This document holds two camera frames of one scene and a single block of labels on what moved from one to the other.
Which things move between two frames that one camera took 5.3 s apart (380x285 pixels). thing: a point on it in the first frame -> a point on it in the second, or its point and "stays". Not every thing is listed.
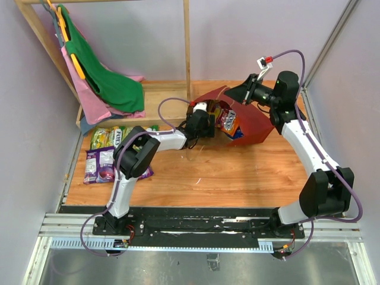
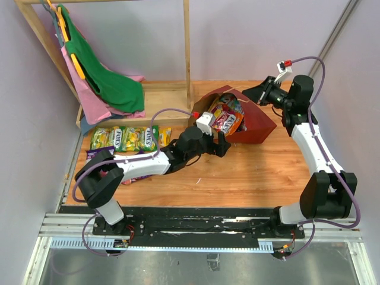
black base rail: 200,222 stays
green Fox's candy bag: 108,137 stays
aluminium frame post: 304,91 stays
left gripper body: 208,131 -> 208,145
